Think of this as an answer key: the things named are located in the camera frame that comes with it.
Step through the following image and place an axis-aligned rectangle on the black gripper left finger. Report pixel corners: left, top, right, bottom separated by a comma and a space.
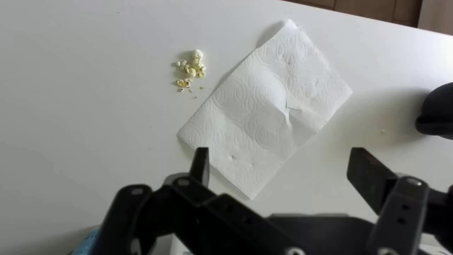
96, 146, 305, 255

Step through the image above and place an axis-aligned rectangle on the dark green mug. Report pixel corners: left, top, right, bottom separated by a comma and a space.
414, 83, 453, 139

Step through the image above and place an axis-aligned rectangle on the white paper towel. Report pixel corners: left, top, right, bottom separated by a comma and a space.
175, 19, 353, 202

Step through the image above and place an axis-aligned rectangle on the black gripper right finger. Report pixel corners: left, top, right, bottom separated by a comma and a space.
345, 146, 453, 255

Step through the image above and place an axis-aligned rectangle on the yellow crumb pile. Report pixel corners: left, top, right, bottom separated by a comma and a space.
171, 49, 208, 98

